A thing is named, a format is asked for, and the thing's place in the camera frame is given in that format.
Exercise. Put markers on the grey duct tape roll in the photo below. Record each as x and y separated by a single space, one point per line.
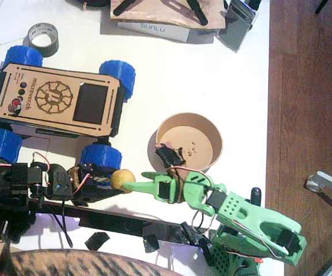
52 47

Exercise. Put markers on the black round object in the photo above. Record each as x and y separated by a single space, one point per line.
97 3

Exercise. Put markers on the brown wooden board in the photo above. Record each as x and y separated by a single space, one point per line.
154 15

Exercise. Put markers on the black stand leg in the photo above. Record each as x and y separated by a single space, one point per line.
197 13
123 7

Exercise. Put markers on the brown striped furry cover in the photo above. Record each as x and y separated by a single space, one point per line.
68 263

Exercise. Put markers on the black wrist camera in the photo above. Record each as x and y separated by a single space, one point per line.
169 155

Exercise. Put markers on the small black object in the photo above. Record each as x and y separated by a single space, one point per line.
255 3

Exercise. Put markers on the black table clamp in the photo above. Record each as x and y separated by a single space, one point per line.
188 233
206 251

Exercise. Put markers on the crumpled dark foil piece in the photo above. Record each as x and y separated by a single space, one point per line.
150 244

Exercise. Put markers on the grey metal leg with caster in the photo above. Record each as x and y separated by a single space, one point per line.
329 179

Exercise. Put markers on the brown paper bowl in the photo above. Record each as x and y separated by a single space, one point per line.
194 135

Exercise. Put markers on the black chair leg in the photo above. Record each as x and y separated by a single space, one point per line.
321 7

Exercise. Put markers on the black tape piece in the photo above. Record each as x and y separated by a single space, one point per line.
97 241

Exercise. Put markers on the wooden microrover chassis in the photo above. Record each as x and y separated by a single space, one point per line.
68 115

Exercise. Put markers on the white paper sheet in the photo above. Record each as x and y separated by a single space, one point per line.
11 26

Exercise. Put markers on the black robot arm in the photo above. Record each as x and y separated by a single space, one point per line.
8 187

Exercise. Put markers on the white SUNLU box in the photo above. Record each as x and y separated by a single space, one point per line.
166 33

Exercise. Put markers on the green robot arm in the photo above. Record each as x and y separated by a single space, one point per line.
269 218

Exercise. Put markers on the yellow lemon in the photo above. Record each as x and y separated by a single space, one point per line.
120 178

